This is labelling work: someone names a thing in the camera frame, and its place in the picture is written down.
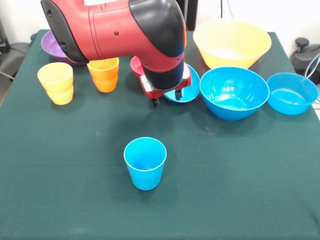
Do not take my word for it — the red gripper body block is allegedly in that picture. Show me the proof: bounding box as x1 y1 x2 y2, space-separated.
139 63 193 101

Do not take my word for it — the small ribbed teal bowl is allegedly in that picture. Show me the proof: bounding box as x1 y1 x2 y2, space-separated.
162 64 201 104

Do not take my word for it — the blue cup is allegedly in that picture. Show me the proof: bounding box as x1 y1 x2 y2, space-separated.
123 136 168 191

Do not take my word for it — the pink red bowl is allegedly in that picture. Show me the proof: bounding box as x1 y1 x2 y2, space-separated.
130 55 146 76

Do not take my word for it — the orange cup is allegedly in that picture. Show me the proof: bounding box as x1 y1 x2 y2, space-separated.
86 57 120 94

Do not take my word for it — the large blue bowl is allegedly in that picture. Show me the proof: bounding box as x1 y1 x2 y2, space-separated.
199 66 270 122

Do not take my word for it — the large yellow bowl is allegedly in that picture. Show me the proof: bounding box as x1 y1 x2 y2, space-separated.
192 19 273 71

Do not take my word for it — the yellow cup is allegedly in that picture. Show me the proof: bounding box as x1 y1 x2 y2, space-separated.
37 62 75 106

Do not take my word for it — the dark green tablecloth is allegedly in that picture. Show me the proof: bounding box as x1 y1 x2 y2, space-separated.
0 29 320 240

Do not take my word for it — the purple bowl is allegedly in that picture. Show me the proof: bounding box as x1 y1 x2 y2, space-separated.
40 30 87 67

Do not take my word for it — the shallow blue bowl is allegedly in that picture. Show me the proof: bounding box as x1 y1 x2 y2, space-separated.
266 72 320 116

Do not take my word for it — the black equipment box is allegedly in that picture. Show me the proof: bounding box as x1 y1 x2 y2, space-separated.
0 19 11 53

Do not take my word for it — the black wall cable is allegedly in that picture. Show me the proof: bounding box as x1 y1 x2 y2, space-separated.
219 0 235 21

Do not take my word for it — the blue grey cable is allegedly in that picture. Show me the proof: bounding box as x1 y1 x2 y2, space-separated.
304 54 320 79

